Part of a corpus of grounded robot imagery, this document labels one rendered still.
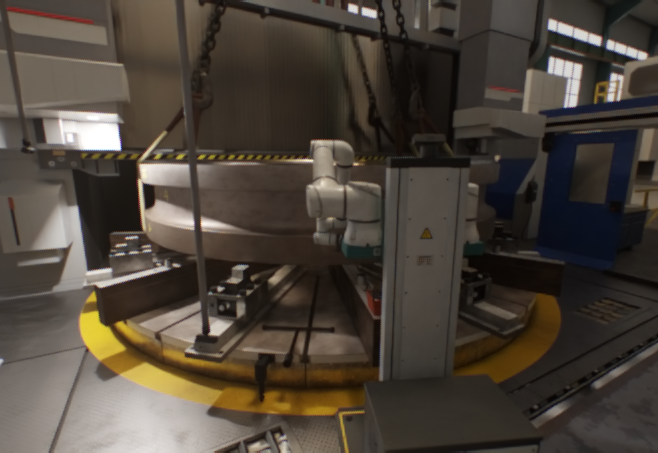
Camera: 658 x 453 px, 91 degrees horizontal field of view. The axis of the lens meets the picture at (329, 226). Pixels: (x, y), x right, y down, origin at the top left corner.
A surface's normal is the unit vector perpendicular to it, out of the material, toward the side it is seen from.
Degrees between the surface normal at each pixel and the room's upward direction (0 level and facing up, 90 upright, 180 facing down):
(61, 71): 90
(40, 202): 90
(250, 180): 90
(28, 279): 90
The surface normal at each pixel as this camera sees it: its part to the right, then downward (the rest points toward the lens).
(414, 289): 0.10, 0.19
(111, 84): 0.47, 0.17
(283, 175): -0.11, 0.19
